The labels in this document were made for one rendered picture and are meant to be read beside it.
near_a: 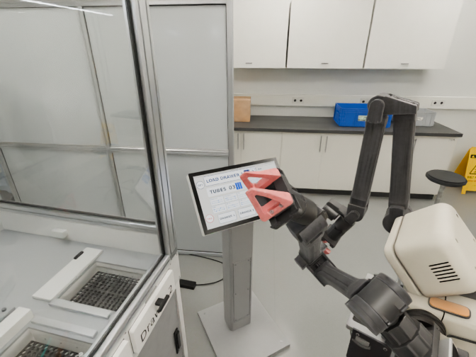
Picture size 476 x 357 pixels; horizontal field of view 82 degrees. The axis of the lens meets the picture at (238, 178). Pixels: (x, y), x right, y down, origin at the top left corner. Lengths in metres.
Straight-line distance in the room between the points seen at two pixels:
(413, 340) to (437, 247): 0.20
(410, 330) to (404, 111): 0.56
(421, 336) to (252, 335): 1.49
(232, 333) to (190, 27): 2.04
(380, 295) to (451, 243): 0.20
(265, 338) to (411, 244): 1.50
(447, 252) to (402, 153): 0.35
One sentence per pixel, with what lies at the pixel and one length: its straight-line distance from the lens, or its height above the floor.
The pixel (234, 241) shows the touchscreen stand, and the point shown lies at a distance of 1.58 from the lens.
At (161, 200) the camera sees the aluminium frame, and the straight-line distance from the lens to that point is 1.06.
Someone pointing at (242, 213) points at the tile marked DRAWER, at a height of 1.00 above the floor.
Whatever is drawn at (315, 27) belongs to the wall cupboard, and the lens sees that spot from 3.67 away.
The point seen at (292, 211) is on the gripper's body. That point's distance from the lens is 0.49.
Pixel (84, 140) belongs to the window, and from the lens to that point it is 0.75.
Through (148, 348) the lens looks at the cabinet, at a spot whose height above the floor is 0.71.
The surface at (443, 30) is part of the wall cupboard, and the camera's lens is 4.08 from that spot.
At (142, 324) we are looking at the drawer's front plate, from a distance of 1.10.
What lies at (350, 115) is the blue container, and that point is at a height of 1.04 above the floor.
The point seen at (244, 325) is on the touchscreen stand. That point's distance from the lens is 2.13.
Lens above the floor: 1.75
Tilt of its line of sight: 25 degrees down
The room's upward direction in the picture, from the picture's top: straight up
